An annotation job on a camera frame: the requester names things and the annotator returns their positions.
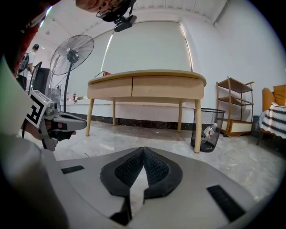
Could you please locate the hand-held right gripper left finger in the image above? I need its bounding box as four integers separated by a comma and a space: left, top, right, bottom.
55, 146, 146, 226

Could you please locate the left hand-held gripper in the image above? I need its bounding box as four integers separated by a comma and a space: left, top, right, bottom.
23, 89, 88, 153

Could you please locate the person's head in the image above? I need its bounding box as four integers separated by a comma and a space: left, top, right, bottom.
75, 0, 137, 23

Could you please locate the wooden coffee table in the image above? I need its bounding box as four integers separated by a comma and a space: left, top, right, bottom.
86, 69, 207, 154

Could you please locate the narrow wooden drawer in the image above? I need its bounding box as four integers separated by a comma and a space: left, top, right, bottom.
87, 77, 134, 99

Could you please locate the black white striped blanket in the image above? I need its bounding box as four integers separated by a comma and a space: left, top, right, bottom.
259, 102, 286, 138

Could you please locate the grey roller blind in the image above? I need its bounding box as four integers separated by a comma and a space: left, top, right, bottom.
101, 21, 193, 73
88, 30, 114, 79

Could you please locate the clear plastic bottle red label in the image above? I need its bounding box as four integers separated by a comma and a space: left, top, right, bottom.
202, 123, 219, 142

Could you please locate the black mesh waste bin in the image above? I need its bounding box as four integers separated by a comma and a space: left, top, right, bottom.
190, 108, 226, 153

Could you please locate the orange sofa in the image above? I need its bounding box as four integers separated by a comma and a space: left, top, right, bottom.
257, 84, 286, 146

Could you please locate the black head-worn camera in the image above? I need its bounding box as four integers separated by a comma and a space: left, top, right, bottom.
96, 0, 138, 33

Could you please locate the wooden metal shelf rack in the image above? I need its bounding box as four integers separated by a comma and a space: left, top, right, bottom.
216, 76, 255, 137

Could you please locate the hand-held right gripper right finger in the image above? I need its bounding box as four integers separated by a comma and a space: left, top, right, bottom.
131, 146, 257, 229

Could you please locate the black standing fan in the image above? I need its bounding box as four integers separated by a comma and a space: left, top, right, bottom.
49, 34, 95, 114

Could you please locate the black cabinet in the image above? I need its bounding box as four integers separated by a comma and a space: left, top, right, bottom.
28, 61, 51, 96

